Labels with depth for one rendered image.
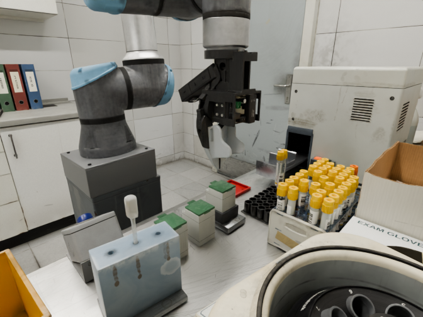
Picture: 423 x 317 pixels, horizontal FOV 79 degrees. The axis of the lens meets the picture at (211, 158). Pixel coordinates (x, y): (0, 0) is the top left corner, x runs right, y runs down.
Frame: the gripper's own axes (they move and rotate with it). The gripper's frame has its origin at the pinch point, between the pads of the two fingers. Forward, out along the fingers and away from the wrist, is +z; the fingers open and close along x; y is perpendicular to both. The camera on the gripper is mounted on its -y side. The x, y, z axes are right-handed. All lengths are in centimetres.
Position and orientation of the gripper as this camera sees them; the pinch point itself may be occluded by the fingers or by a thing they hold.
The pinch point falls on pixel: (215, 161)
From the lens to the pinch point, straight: 49.9
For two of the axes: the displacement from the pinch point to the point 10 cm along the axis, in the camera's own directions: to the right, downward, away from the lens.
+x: 7.0, -2.5, 6.7
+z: 0.0, 9.4, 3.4
